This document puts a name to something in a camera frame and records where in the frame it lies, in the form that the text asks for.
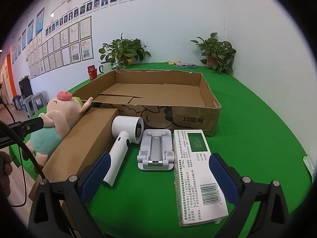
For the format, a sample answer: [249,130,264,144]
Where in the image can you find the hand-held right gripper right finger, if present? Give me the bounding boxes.
[209,153,290,238]

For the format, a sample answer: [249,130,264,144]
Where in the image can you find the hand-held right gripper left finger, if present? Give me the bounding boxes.
[29,151,112,238]

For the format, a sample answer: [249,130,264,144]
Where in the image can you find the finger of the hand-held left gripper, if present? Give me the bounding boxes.
[7,116,45,139]

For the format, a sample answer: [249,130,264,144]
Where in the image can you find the white hair dryer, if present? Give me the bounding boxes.
[102,116,144,187]

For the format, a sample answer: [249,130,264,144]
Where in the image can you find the pink pig plush toy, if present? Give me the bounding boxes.
[25,91,93,167]

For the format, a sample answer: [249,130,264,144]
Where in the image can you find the large cardboard box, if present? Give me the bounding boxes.
[70,69,222,137]

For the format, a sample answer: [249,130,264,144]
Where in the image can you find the person's left hand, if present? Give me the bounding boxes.
[0,151,13,199]

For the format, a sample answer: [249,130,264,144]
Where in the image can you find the grey plastic stool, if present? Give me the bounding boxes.
[22,96,36,119]
[31,92,48,113]

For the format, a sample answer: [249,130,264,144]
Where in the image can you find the white and green medicine box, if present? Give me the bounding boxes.
[173,129,229,227]

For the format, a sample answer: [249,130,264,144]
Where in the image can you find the long closed brown cardboard box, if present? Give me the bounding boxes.
[41,108,119,219]

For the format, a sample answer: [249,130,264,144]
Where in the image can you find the black cabinet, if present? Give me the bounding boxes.
[18,77,33,99]

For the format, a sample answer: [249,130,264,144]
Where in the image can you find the green tablecloth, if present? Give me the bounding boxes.
[9,62,312,238]

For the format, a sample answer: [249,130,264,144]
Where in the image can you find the white folding phone stand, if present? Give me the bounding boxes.
[137,129,175,171]

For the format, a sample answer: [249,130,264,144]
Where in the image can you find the red gift box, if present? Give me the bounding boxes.
[87,65,98,81]

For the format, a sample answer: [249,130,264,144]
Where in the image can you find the small white green packet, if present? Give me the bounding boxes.
[303,156,312,176]

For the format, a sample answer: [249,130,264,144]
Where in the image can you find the pack of small bottles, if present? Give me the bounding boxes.
[173,61,198,69]

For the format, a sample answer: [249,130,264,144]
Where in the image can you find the bushy potted green plant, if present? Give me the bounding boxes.
[98,33,151,70]

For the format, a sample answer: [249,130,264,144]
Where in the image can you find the potted plant in brown pot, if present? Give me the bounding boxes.
[197,32,237,76]

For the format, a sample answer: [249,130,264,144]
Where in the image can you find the row of portrait photos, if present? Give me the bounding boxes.
[45,0,150,36]

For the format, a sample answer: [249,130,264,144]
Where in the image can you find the row of blue wall posters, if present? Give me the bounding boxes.
[11,7,45,62]

